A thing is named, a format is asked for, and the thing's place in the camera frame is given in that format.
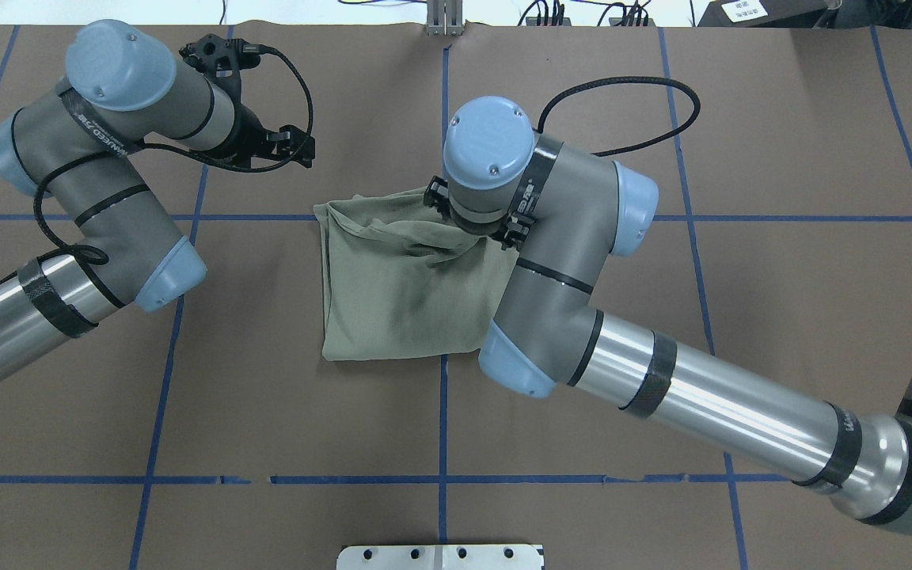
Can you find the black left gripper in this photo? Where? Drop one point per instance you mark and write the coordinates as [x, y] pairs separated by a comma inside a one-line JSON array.
[[251, 131]]

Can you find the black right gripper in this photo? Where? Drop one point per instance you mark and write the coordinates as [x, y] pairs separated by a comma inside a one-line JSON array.
[[514, 231]]

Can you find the green long-sleeve shirt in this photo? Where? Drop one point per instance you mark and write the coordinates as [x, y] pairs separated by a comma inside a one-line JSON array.
[[400, 282]]

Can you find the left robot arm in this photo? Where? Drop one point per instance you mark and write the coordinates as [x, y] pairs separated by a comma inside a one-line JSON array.
[[114, 244]]

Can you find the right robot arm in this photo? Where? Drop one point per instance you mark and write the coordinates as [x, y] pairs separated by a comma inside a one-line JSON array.
[[566, 211]]

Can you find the black box with label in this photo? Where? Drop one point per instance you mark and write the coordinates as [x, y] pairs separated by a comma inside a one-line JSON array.
[[763, 14]]

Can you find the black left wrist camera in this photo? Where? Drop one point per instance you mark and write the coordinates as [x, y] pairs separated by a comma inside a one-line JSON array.
[[216, 57]]

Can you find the aluminium frame post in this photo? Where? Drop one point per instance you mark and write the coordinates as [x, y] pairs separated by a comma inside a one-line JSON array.
[[445, 18]]

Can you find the white pedestal base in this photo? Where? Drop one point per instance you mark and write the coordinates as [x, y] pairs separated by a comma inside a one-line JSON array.
[[458, 556]]

